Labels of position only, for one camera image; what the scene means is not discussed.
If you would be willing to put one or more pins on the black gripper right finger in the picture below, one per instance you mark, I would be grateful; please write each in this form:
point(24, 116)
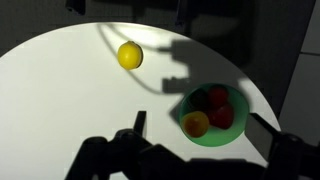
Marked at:
point(290, 156)

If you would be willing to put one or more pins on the red toy tomato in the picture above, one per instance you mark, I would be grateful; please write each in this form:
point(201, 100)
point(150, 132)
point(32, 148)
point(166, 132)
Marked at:
point(221, 116)

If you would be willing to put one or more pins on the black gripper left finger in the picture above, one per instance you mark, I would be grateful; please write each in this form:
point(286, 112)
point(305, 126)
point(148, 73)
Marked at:
point(130, 156)

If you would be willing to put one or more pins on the yellow toy lemon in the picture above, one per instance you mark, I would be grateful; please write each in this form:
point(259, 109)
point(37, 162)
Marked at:
point(130, 55)

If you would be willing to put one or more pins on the dark purple toy plum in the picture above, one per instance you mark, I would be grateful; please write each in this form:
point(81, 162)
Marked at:
point(198, 100)

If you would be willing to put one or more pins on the red toy strawberry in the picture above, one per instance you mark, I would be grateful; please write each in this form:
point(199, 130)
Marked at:
point(218, 96)

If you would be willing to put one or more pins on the yellow orange toy fruit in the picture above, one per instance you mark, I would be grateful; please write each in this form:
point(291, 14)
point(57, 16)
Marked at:
point(195, 124)

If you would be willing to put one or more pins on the green plastic bowl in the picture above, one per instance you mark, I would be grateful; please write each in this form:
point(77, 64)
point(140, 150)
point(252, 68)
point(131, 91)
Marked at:
point(216, 138)

